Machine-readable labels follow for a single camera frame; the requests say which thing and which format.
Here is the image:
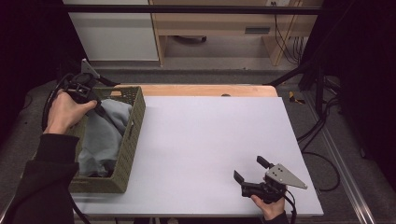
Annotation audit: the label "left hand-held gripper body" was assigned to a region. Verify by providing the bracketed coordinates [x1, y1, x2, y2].
[63, 58, 103, 106]

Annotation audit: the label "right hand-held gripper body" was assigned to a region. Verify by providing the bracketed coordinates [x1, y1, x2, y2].
[240, 162, 309, 205]

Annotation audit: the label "grey cloth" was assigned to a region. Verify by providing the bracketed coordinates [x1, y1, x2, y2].
[77, 98, 134, 178]

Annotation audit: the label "olive green woven basket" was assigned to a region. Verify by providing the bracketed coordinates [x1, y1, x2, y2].
[66, 85, 147, 194]

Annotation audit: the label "person's right hand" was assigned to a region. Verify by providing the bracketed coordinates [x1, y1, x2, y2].
[249, 193, 287, 221]

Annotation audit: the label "person's left hand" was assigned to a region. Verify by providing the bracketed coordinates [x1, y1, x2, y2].
[43, 89, 98, 135]

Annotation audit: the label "white table mat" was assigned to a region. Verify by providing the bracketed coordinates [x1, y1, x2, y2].
[71, 95, 325, 217]

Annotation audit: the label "white cabinet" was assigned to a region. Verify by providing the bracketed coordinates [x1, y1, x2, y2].
[62, 0, 160, 63]

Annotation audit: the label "yellow and black tool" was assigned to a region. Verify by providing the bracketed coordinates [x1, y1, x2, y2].
[288, 91, 306, 105]

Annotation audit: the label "black stand legs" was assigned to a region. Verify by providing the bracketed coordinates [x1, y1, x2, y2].
[263, 57, 331, 118]

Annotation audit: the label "black horizontal bar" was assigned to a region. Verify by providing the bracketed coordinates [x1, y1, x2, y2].
[62, 4, 323, 16]

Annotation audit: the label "light wooden desk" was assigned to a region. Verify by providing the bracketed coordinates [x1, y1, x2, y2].
[148, 0, 323, 67]

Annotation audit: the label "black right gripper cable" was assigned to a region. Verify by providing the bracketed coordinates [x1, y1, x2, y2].
[283, 189, 299, 224]

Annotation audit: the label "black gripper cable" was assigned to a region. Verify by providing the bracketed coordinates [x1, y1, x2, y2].
[283, 189, 299, 224]
[41, 73, 92, 224]

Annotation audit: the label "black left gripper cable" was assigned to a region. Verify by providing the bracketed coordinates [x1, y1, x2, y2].
[41, 73, 92, 224]

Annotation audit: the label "black floor cables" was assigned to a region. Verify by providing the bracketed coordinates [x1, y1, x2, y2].
[296, 77, 343, 193]

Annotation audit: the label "metal floor rail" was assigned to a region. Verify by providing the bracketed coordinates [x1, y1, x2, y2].
[302, 91, 378, 224]

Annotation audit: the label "black hanging cables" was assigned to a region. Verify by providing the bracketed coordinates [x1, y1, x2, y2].
[270, 1, 309, 65]

